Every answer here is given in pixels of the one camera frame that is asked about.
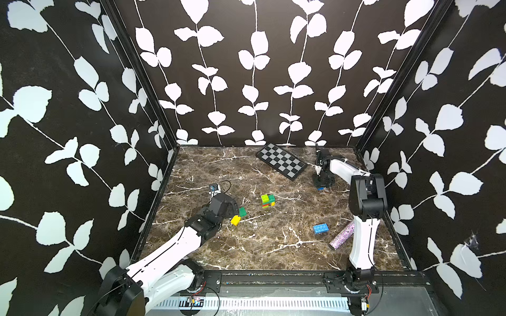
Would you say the yellow brick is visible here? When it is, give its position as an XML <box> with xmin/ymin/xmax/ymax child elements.
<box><xmin>230</xmin><ymin>215</ymin><xmax>241</xmax><ymax>226</ymax></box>

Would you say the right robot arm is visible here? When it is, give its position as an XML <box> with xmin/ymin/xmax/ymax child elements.
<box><xmin>312</xmin><ymin>147</ymin><xmax>387</xmax><ymax>286</ymax></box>

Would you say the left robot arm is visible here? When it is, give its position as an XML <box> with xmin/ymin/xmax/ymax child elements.
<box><xmin>89</xmin><ymin>193</ymin><xmax>240</xmax><ymax>315</ymax></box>

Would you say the black white checkerboard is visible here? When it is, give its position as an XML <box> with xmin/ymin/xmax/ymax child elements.
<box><xmin>256</xmin><ymin>144</ymin><xmax>308</xmax><ymax>181</ymax></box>

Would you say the blue long brick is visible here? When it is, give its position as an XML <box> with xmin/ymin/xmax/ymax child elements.
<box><xmin>313</xmin><ymin>223</ymin><xmax>329</xmax><ymax>235</ymax></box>

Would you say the purple glitter microphone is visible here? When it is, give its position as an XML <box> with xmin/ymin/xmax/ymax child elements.
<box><xmin>329</xmin><ymin>221</ymin><xmax>354</xmax><ymax>250</ymax></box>

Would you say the white slotted cable duct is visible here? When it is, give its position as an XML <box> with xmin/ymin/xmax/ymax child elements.
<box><xmin>153</xmin><ymin>296</ymin><xmax>349</xmax><ymax>313</ymax></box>

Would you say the black mounting rail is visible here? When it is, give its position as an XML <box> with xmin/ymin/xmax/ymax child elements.
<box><xmin>182</xmin><ymin>270</ymin><xmax>430</xmax><ymax>296</ymax></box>

